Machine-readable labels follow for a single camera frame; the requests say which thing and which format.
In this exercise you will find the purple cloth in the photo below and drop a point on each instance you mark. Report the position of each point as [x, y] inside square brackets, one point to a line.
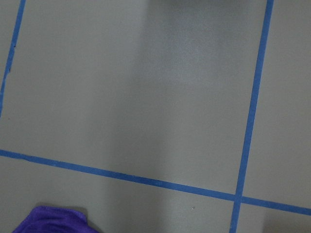
[48, 219]

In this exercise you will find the blue tape strip long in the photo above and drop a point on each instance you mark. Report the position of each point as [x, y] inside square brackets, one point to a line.
[157, 183]

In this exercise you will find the blue tape strip right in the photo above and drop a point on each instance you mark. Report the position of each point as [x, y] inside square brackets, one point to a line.
[251, 117]

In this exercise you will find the blue tape strip left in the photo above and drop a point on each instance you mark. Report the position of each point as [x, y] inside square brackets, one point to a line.
[12, 49]

